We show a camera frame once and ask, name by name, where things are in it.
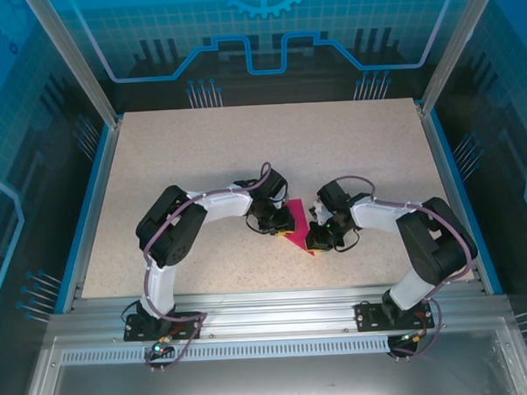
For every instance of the pink paper sheet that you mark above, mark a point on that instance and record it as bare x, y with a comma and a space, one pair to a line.
302, 231

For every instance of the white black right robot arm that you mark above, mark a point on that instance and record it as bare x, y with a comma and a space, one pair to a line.
407, 292

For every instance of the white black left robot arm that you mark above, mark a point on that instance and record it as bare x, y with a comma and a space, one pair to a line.
160, 289

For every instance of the shiny metal sheet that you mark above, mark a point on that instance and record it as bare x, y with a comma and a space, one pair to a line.
271, 381

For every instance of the blue table edge strip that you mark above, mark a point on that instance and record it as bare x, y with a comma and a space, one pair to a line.
446, 154
98, 169

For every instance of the blue printed side panel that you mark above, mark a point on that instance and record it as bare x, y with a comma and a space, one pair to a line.
513, 108
7, 130

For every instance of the dark printed panel with gear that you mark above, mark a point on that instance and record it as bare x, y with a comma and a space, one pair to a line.
150, 18

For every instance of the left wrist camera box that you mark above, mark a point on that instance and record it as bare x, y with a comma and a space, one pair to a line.
283, 202

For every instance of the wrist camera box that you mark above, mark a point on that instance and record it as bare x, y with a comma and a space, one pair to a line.
319, 212
283, 202

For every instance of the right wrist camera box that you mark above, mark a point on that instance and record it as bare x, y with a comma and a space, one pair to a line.
319, 212

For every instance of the wide aluminium base rail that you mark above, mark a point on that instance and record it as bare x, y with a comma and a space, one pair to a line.
277, 310

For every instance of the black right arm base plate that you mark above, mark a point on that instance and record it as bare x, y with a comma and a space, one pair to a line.
367, 317

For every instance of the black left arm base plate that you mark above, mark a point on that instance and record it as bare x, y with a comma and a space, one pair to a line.
186, 327

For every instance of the aluminium side rail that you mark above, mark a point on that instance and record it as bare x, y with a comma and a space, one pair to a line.
438, 155
105, 169

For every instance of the aluminium frame post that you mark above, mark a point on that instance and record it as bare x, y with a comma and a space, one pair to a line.
456, 45
80, 61

